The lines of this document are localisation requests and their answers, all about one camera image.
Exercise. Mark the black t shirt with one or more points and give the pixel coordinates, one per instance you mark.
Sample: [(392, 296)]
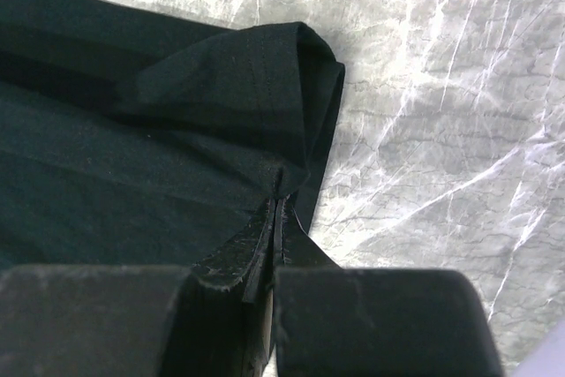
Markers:
[(133, 137)]

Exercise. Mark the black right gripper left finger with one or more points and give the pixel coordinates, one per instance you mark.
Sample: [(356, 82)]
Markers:
[(210, 319)]

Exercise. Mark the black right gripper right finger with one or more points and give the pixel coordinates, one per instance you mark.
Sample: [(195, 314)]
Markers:
[(333, 321)]

